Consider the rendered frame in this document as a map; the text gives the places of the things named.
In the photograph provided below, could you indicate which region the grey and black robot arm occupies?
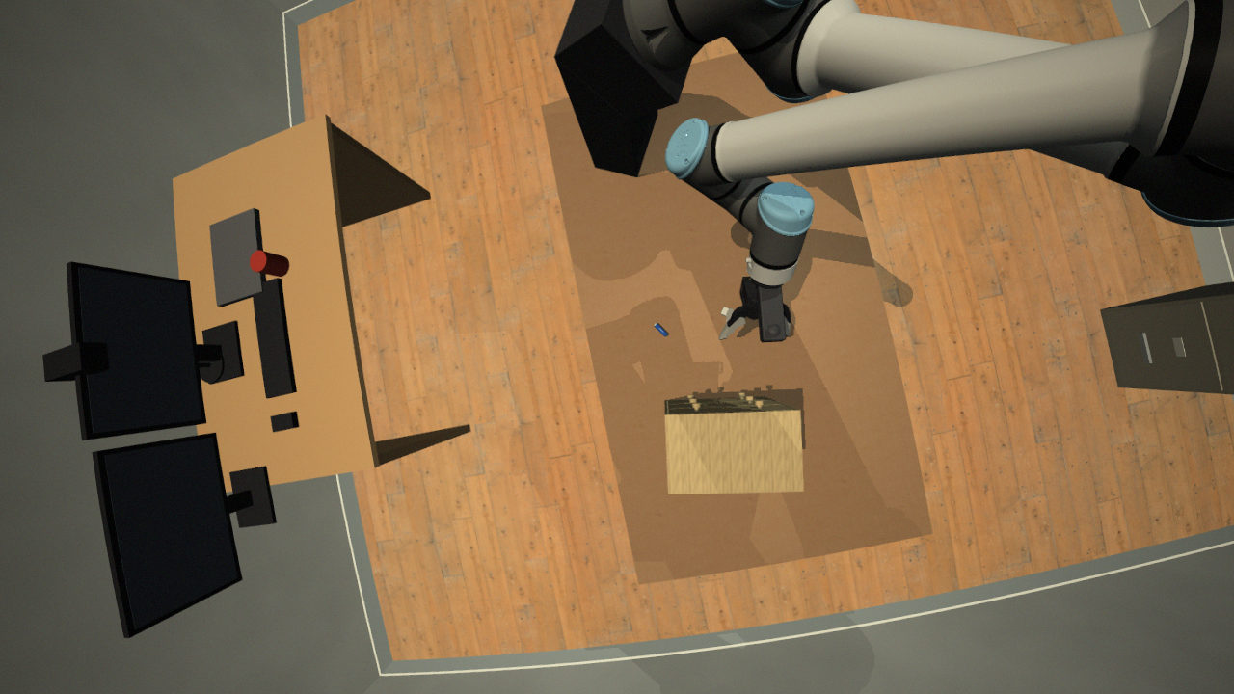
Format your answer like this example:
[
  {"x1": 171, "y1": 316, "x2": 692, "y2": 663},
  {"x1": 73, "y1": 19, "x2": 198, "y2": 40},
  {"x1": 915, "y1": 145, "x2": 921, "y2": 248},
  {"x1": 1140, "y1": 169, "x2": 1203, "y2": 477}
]
[{"x1": 623, "y1": 0, "x2": 1234, "y2": 285}]

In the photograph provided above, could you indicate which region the brown wooden chest of drawers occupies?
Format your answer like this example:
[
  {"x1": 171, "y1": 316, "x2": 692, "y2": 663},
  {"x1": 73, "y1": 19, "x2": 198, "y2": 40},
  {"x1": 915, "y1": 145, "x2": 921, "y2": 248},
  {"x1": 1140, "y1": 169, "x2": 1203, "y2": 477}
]
[{"x1": 664, "y1": 396, "x2": 805, "y2": 494}]

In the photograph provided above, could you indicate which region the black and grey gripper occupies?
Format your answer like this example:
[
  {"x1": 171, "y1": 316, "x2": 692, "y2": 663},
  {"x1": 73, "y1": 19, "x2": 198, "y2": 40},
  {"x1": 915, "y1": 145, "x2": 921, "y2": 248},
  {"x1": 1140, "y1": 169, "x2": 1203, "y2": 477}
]
[{"x1": 719, "y1": 277, "x2": 791, "y2": 340}]

